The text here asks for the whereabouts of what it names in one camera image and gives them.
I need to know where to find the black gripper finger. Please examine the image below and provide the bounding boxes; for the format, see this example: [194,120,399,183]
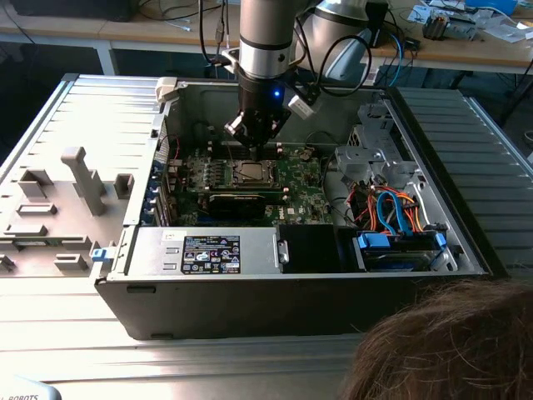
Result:
[223,111,261,162]
[255,107,293,162]

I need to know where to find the metal socket cover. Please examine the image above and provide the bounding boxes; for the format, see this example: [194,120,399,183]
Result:
[233,159,278,188]

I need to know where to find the CPU cooler with fins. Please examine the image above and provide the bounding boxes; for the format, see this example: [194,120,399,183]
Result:
[421,11,451,42]

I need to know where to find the green motherboard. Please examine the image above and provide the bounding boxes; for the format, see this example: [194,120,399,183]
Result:
[166,141,336,228]

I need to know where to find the graphics card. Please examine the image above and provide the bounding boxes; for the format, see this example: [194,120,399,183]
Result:
[207,191,267,221]

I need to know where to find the silver metal drive cage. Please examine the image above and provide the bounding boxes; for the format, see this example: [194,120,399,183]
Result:
[334,102,422,191]

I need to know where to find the beige plastic clip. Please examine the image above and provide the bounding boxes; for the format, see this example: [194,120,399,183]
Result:
[153,76,181,104]

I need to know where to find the white barcode tag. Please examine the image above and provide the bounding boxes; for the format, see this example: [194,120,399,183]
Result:
[361,66,381,88]

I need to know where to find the black plastic shroud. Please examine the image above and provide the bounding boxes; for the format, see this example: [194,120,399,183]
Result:
[277,223,347,275]

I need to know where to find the wooden desk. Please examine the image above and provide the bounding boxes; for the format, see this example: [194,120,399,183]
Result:
[0,0,533,77]

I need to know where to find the black box on desk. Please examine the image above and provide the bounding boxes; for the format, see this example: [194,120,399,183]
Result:
[365,1,391,50]

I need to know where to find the grey power supply unit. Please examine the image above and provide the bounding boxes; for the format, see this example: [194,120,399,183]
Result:
[123,226,281,277]

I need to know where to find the blue disk carrier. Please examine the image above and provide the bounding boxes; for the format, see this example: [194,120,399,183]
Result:
[351,230,450,273]

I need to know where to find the black open PC case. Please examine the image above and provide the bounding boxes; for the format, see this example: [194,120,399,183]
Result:
[94,77,512,341]

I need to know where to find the blue case latch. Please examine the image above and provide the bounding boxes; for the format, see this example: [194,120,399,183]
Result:
[89,247,117,264]

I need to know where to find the dark monitor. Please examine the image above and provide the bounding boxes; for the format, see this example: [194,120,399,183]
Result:
[7,0,134,23]

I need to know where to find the grey parts rack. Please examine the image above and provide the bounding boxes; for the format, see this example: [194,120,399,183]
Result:
[0,145,137,279]

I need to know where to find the grey metal drive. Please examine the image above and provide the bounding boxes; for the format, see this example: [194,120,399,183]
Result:
[447,15,480,42]

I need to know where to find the blue plastic box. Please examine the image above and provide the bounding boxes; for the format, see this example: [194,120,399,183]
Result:
[464,0,520,13]

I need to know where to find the clear plastic bag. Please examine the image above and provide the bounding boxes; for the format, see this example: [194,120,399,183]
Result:
[478,14,533,45]

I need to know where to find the person's brown-haired head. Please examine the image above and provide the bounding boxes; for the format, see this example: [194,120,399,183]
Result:
[341,278,533,400]

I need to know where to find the pale teach pendant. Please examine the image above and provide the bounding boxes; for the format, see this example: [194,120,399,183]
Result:
[0,376,63,400]

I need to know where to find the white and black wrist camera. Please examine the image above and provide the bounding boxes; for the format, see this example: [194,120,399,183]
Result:
[286,85,321,119]

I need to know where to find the small grey wrist camera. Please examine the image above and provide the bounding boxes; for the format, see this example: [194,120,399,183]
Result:
[220,47,244,73]

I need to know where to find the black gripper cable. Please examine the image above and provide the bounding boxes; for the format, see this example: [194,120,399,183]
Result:
[315,34,373,98]

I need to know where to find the blue flat data wire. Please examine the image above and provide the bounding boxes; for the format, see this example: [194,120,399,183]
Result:
[374,187,413,239]

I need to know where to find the blue round cable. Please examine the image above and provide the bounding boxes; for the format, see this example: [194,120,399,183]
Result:
[386,31,409,87]

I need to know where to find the orange and red wire bundle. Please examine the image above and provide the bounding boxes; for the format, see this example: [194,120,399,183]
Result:
[348,185,426,234]

